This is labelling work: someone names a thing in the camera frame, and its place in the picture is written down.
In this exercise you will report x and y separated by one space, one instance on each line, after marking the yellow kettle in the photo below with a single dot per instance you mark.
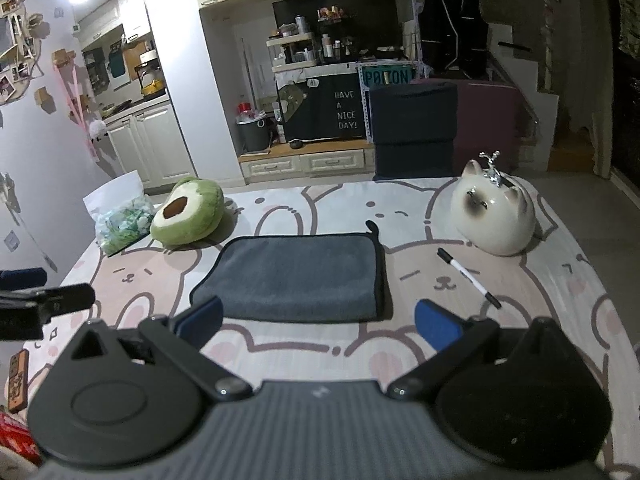
151 77

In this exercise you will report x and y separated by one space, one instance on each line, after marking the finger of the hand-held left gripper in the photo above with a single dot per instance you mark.
22 276
65 297

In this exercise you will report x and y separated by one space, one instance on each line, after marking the wall photo board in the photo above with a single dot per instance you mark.
15 50

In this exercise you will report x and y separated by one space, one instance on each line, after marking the red packet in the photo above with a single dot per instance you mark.
15 437

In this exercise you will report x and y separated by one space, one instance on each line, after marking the white kitchen cabinet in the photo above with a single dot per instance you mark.
150 145

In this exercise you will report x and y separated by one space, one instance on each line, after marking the cat-shaped ceramic piggy bank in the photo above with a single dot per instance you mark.
492 215

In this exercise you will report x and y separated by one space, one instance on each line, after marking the white shelf rack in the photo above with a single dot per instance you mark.
295 52

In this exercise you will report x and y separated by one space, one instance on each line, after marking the red-lid jar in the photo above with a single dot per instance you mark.
245 110

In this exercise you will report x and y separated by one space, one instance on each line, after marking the pink ribbon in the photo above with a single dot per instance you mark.
75 105

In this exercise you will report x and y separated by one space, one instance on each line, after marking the black hanging jacket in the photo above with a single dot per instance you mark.
450 25

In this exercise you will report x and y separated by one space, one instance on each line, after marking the dark blue storage ottoman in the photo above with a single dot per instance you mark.
415 120

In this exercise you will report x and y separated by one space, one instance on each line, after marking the grey towel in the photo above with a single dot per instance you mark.
295 275

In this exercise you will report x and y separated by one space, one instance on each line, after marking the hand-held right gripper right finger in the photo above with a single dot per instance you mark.
437 327

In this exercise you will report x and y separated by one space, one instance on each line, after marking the white fluffy ball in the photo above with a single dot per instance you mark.
98 129

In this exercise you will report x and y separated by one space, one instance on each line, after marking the brown wooden block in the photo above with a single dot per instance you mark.
16 382

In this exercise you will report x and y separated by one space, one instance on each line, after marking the clear bag of green-white pieces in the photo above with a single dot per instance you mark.
122 225

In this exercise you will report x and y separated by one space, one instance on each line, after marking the black printed curtain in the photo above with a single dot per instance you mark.
345 110

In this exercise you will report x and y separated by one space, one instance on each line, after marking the avocado plush toy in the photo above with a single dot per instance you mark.
200 210

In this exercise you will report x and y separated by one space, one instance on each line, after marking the grey trash bin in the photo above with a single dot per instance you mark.
252 135

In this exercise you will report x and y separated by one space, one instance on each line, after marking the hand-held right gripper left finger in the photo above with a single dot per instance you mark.
200 317

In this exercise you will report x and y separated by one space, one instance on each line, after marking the white drawer unit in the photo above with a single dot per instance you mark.
310 162

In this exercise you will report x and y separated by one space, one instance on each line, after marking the black marker pen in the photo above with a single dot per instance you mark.
467 276

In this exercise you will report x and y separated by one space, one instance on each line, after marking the teal sign board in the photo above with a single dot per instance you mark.
387 76

